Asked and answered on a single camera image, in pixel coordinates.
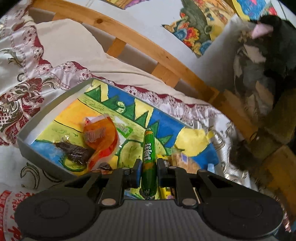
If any green sausage stick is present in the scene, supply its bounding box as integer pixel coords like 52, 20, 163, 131
140, 128, 157, 199

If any cracker packet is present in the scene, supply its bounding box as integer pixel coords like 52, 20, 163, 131
171, 152, 201, 174

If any orange snack packet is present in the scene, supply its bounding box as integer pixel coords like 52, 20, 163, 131
83, 114, 119, 171

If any dark dried snack packet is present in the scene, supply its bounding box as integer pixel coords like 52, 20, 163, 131
54, 141, 95, 165

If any grey tray with colourful lining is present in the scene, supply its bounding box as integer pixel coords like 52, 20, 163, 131
18, 78, 219, 180

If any red white snack bag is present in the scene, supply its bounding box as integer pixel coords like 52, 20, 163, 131
0, 185, 34, 241

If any floral satin bedspread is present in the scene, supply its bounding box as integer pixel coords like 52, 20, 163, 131
0, 0, 292, 241

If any cream pillow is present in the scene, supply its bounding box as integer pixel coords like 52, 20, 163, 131
36, 19, 204, 104

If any landscape field drawing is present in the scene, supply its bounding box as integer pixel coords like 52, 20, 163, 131
163, 0, 235, 58

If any starry night swirl drawing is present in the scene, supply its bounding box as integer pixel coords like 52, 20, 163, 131
104, 0, 146, 9

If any black plush toy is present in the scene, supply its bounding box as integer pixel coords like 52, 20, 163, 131
251, 15, 295, 107

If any pink jellyfish drawing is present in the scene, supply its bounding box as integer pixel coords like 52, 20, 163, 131
232, 0, 278, 21

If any wooden bed frame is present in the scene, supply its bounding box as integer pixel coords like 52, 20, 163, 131
33, 1, 295, 215

